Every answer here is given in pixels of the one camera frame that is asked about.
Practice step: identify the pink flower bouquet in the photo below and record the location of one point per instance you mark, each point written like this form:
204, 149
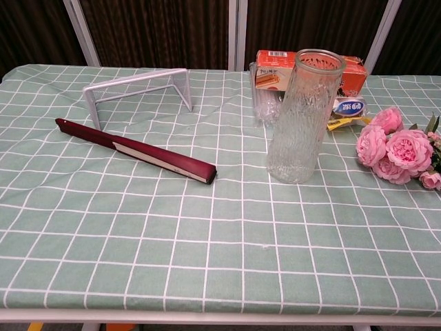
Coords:
399, 148

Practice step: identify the textured clear glass vase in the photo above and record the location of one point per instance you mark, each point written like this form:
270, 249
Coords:
303, 117

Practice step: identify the small clear glass cup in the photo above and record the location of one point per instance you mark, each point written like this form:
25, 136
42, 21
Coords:
265, 107

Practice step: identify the green checked tablecloth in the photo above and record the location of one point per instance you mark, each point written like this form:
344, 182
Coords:
220, 241

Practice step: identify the dark red folded fan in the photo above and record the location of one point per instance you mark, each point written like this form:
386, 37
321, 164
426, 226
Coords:
138, 149

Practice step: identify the orange snack box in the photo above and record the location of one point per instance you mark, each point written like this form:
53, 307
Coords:
275, 70

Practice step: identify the silver metal mesh rack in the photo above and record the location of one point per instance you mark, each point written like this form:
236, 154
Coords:
138, 86

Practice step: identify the yellow snack wrapper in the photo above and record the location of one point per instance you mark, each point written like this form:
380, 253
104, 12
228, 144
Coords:
344, 123

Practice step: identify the blue white snack packet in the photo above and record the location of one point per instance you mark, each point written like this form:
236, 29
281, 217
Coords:
349, 107

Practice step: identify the white folding screen frame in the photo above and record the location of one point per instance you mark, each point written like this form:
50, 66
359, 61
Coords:
237, 34

